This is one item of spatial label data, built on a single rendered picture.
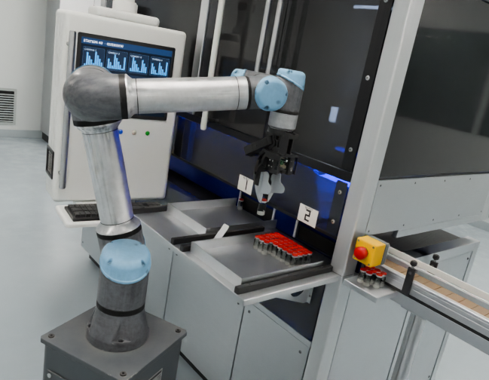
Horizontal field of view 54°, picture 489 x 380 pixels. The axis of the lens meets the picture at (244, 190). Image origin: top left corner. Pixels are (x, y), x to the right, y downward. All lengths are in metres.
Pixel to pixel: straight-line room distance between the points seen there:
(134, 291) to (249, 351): 0.93
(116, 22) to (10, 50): 4.63
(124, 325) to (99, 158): 0.40
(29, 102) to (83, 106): 5.66
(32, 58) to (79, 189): 4.67
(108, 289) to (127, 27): 1.17
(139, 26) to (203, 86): 1.01
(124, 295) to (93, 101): 0.44
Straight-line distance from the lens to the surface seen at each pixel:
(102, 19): 1.99
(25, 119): 6.74
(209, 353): 2.23
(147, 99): 1.04
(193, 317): 2.29
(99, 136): 1.18
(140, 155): 2.12
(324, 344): 1.70
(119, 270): 1.13
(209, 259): 1.45
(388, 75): 1.46
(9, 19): 6.56
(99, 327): 1.21
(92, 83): 1.05
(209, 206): 1.96
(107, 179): 1.21
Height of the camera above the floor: 1.51
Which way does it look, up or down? 16 degrees down
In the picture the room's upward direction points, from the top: 10 degrees clockwise
